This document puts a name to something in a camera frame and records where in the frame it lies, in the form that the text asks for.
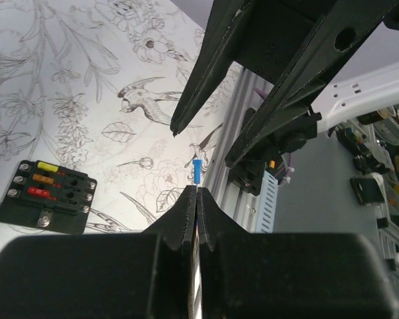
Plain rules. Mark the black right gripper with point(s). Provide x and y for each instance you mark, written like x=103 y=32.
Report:
x=263 y=37

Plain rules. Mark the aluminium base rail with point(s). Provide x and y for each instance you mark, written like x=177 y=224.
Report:
x=240 y=206

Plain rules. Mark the yellow blade fuse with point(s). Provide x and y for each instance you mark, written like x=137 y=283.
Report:
x=47 y=167

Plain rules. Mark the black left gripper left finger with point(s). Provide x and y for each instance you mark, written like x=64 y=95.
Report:
x=122 y=275

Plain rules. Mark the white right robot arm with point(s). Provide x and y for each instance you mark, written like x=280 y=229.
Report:
x=300 y=47

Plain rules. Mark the white slotted cable duct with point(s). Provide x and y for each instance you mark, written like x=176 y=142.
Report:
x=267 y=204

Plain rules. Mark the red blade fuse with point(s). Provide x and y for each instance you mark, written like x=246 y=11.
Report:
x=35 y=191

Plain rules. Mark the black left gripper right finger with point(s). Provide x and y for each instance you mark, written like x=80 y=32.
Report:
x=288 y=275

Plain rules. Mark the orange blade fuse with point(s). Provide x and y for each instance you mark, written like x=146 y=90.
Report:
x=43 y=179

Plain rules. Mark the black fuse box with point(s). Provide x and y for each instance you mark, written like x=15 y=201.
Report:
x=65 y=211

